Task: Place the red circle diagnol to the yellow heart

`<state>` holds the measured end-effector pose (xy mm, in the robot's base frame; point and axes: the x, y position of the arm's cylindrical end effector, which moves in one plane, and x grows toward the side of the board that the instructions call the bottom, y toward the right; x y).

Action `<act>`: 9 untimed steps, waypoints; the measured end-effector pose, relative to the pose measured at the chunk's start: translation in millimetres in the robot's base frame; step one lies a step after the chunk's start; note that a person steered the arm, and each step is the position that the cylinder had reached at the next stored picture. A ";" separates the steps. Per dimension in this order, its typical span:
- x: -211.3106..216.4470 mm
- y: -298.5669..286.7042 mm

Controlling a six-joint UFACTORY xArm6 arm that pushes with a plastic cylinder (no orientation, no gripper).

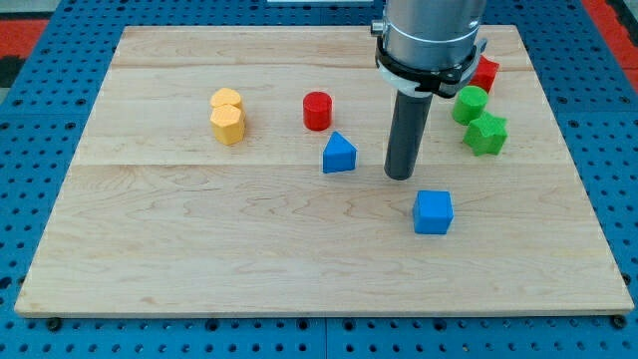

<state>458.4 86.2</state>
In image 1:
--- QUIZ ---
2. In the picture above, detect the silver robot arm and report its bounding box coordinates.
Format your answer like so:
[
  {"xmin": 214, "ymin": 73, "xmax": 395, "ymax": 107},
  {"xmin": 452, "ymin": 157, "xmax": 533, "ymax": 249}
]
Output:
[{"xmin": 371, "ymin": 0, "xmax": 486, "ymax": 71}]

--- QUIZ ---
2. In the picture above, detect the yellow heart block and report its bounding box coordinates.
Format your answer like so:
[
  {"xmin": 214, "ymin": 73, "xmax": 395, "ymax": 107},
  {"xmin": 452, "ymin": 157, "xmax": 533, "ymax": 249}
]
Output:
[{"xmin": 209, "ymin": 88, "xmax": 243, "ymax": 110}]

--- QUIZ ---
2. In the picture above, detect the blue triangle block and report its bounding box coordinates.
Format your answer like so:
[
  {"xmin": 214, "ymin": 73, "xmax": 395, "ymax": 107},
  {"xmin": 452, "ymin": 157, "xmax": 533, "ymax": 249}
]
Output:
[{"xmin": 322, "ymin": 132, "xmax": 357, "ymax": 174}]

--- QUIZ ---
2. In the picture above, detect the red cylinder block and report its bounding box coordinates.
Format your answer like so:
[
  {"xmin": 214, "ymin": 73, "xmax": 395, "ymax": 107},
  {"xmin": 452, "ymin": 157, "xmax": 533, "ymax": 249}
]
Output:
[{"xmin": 302, "ymin": 92, "xmax": 333, "ymax": 131}]

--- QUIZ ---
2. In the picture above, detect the wooden board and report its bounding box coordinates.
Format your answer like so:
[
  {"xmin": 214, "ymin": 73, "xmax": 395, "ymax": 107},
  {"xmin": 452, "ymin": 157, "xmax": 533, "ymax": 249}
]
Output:
[{"xmin": 15, "ymin": 25, "xmax": 634, "ymax": 318}]

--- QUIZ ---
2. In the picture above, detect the yellow hexagon block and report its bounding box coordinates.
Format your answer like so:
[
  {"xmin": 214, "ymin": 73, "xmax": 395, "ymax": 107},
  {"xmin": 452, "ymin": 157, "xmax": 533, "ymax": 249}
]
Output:
[{"xmin": 210, "ymin": 105, "xmax": 245, "ymax": 146}]

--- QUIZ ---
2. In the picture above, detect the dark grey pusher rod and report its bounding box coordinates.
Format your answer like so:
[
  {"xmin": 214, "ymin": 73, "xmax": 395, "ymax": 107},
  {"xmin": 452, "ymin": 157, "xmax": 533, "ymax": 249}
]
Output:
[{"xmin": 384, "ymin": 92, "xmax": 433, "ymax": 180}]

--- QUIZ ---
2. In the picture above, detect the blue cube block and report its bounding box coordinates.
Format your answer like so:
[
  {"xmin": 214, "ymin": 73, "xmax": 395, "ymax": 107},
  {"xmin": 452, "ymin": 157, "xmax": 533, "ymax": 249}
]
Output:
[{"xmin": 413, "ymin": 190, "xmax": 455, "ymax": 234}]

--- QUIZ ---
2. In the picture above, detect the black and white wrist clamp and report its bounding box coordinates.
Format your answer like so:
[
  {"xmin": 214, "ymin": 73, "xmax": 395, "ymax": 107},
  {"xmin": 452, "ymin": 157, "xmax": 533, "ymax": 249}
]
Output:
[{"xmin": 375, "ymin": 37, "xmax": 487, "ymax": 99}]

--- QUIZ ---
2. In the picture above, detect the green cylinder block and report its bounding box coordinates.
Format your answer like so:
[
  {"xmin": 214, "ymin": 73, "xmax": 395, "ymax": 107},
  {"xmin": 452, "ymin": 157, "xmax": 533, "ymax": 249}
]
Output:
[{"xmin": 452, "ymin": 85, "xmax": 488, "ymax": 126}]

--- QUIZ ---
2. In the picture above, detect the green star block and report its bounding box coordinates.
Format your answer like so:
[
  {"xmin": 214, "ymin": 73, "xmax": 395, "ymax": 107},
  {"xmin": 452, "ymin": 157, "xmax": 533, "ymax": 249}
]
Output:
[{"xmin": 463, "ymin": 112, "xmax": 508, "ymax": 156}]

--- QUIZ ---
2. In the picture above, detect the red star block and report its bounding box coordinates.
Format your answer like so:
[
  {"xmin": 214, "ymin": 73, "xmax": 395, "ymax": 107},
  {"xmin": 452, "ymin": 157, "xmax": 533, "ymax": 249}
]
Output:
[{"xmin": 469, "ymin": 55, "xmax": 500, "ymax": 93}]

